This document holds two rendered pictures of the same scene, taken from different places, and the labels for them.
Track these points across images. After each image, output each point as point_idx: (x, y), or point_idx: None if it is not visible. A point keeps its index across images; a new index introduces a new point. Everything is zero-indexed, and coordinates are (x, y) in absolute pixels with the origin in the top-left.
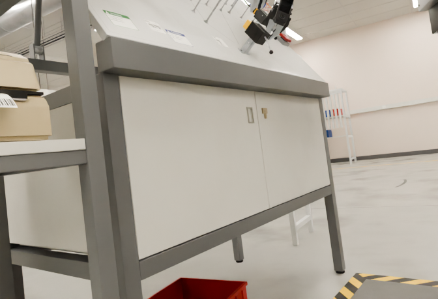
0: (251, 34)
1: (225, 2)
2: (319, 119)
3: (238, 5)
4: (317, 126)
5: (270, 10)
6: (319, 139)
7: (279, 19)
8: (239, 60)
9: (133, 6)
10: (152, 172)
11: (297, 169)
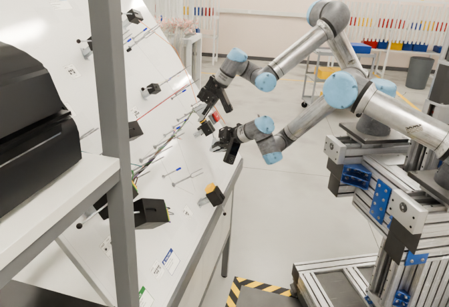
0: (212, 200)
1: (179, 124)
2: None
3: (178, 78)
4: (230, 196)
5: (220, 142)
6: (229, 205)
7: (228, 162)
8: (202, 229)
9: (138, 254)
10: None
11: (216, 247)
